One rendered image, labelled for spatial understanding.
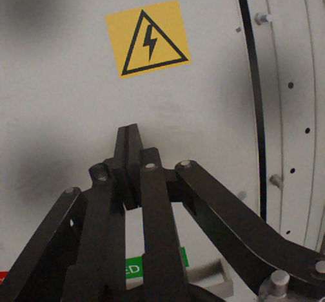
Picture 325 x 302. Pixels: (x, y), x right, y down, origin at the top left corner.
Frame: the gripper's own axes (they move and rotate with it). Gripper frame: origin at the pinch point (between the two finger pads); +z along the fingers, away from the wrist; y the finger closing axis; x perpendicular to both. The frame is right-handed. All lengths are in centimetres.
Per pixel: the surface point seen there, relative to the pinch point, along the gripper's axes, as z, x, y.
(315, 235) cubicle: 8.7, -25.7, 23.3
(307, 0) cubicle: 8.8, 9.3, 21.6
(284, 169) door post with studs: 8.8, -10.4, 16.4
